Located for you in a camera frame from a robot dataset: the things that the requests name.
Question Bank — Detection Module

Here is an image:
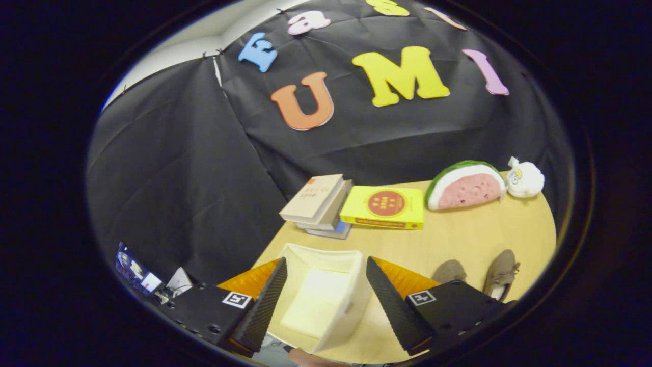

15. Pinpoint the blue cover book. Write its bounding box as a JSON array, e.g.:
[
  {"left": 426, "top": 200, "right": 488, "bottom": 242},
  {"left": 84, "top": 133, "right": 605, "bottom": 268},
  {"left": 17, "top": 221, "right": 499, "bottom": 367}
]
[{"left": 306, "top": 221, "right": 352, "bottom": 240}]

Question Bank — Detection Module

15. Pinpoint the white plush toy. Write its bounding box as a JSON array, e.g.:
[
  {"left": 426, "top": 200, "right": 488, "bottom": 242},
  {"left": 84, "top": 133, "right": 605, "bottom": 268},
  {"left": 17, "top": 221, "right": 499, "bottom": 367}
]
[{"left": 506, "top": 156, "right": 545, "bottom": 198}]

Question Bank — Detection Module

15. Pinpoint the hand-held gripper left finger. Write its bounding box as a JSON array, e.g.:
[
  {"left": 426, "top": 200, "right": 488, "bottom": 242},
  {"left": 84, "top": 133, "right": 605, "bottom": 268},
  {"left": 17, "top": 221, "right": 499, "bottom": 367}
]
[{"left": 155, "top": 257, "right": 288, "bottom": 358}]

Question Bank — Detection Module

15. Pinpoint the brown slipper shoe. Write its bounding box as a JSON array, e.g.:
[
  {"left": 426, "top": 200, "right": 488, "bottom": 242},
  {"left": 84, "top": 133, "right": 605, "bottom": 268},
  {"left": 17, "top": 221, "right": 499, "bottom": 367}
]
[
  {"left": 432, "top": 259, "right": 467, "bottom": 284},
  {"left": 482, "top": 249, "right": 521, "bottom": 302}
]

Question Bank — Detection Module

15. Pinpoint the watermelon slice plush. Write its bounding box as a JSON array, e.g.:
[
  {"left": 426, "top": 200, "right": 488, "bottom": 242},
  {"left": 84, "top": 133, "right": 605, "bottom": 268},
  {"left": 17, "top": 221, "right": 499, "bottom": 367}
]
[{"left": 425, "top": 161, "right": 506, "bottom": 211}]

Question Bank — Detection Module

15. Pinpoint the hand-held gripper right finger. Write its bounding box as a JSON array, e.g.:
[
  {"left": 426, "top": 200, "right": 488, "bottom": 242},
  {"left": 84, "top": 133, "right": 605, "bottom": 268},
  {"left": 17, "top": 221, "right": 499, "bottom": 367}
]
[{"left": 366, "top": 256, "right": 516, "bottom": 356}]

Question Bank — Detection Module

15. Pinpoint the beige cover book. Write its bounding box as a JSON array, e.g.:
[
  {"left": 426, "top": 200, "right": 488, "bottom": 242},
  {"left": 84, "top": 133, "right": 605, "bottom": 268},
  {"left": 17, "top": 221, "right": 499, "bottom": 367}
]
[{"left": 279, "top": 174, "right": 344, "bottom": 224}]

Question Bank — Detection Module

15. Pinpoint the yellow book with red circle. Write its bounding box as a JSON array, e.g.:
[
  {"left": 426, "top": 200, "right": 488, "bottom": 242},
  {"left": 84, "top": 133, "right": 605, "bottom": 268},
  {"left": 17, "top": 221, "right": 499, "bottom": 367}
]
[{"left": 340, "top": 185, "right": 425, "bottom": 230}]

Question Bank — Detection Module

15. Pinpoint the beige fabric storage box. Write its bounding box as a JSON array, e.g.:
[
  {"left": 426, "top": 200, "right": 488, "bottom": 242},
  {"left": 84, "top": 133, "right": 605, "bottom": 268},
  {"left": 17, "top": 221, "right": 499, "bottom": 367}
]
[{"left": 267, "top": 243, "right": 372, "bottom": 353}]

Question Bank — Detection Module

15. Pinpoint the grey cover book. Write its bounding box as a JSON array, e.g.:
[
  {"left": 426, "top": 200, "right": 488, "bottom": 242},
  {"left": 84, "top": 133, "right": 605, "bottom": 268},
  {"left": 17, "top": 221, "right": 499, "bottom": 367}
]
[{"left": 295, "top": 179, "right": 354, "bottom": 231}]

